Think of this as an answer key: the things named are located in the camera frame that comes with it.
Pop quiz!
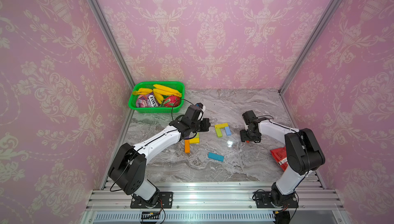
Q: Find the yellow block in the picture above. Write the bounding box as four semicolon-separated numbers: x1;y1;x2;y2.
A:
214;123;228;129
189;136;200;144

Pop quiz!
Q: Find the light green block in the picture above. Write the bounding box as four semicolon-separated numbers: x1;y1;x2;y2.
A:
215;128;223;138

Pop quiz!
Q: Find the orange block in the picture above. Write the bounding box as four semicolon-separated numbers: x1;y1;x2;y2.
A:
184;140;190;154

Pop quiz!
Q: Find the light blue block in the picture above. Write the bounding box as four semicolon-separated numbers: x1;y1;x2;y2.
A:
224;126;231;136

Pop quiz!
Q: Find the teal block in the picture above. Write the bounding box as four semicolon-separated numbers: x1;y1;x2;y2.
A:
208;153;224;162

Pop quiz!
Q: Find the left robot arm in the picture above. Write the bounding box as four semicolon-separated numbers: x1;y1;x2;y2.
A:
108;118;211;207

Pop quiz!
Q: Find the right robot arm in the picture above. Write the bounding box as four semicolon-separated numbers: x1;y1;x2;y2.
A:
240;118;325;209

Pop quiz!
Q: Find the red dragon fruit toy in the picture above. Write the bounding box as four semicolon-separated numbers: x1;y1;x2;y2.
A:
162;96;181;108

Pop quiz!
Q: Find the red snack bag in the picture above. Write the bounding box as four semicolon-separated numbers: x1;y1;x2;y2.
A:
270;147;288;171

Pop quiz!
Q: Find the green plastic basket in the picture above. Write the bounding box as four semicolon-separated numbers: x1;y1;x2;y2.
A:
128;81;185;113

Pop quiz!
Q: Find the yellow banana bunch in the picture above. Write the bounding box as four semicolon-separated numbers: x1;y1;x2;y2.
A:
132;84;183;104

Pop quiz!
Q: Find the purple snack packet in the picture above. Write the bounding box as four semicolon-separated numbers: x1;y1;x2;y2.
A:
135;92;160;108

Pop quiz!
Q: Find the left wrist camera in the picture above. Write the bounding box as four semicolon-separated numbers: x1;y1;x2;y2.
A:
184;103;206;121

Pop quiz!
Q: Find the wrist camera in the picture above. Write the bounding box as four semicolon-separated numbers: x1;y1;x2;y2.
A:
184;103;206;121
242;110;258;126

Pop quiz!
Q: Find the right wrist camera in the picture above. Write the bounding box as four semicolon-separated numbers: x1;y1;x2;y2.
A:
242;110;258;126

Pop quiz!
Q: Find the aluminium mounting rail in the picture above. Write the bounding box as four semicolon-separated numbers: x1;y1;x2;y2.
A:
81;181;350;224

